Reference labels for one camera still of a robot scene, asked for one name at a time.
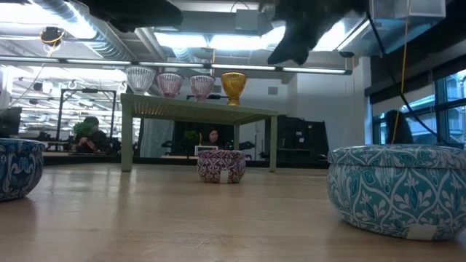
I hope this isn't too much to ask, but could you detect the person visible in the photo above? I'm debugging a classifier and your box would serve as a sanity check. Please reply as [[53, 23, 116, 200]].
[[384, 109, 414, 145], [74, 116, 112, 154], [205, 127, 222, 148]]

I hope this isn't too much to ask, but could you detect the long ceiling light strip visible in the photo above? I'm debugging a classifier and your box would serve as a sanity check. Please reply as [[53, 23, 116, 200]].
[[0, 55, 353, 76]]

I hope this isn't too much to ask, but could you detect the dark blue patterned tin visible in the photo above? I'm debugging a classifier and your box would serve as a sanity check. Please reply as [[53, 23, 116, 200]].
[[0, 138, 46, 203]]

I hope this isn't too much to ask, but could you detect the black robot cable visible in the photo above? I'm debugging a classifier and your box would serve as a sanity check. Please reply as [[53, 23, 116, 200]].
[[366, 10, 452, 146]]

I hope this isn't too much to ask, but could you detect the clear ribbed glass candle holder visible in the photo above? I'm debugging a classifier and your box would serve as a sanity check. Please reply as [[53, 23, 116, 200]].
[[125, 65, 157, 95]]

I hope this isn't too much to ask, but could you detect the green perforated metal shelf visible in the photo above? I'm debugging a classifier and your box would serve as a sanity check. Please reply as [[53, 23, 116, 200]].
[[120, 92, 280, 172]]

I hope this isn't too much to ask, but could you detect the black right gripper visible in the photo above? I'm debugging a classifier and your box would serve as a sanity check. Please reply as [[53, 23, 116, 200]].
[[258, 0, 369, 67]]

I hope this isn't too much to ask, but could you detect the small green plant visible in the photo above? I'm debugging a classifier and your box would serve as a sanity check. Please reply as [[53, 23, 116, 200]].
[[183, 130, 200, 158]]

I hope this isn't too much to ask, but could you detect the purple white patterned tin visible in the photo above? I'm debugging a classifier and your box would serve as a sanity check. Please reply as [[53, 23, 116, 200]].
[[197, 149, 247, 185]]

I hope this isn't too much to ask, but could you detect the window with dark frame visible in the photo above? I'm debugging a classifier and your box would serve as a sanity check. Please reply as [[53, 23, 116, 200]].
[[371, 68, 466, 147]]

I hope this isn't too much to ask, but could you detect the white laptop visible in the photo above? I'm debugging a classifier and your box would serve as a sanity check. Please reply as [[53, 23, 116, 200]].
[[194, 145, 219, 156]]

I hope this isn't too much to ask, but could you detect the green leafy background plant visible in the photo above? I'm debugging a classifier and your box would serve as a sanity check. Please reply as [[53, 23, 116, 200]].
[[72, 122, 95, 138]]

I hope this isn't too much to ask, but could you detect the pink ribbed glass candle holder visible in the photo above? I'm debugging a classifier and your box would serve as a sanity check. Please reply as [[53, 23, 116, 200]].
[[189, 74, 216, 102], [156, 72, 185, 98]]

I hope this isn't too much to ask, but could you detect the dark monitor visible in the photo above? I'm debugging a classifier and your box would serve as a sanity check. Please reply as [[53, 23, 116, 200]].
[[0, 106, 23, 138]]

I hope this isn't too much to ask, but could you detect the amber ribbed glass candle holder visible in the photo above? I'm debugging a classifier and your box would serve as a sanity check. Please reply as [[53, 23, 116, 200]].
[[221, 71, 248, 106]]

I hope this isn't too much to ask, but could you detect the black yellow cable reel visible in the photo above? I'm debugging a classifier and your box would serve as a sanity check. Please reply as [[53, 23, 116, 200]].
[[39, 25, 66, 47]]

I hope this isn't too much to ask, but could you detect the teal white patterned tin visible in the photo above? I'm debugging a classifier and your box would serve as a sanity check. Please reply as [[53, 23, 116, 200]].
[[326, 144, 466, 242]]

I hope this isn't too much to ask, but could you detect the grey curtain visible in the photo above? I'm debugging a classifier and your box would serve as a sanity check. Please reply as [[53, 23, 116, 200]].
[[140, 118, 175, 158]]

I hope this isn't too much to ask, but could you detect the yellow hanging cord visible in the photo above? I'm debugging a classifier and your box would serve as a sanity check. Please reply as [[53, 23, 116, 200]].
[[391, 0, 411, 145]]

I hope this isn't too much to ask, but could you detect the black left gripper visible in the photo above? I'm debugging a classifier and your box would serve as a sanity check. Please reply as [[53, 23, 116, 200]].
[[78, 0, 183, 33]]

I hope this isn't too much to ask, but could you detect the black metal rig frame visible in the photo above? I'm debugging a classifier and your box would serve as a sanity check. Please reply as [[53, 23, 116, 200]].
[[55, 87, 118, 142]]

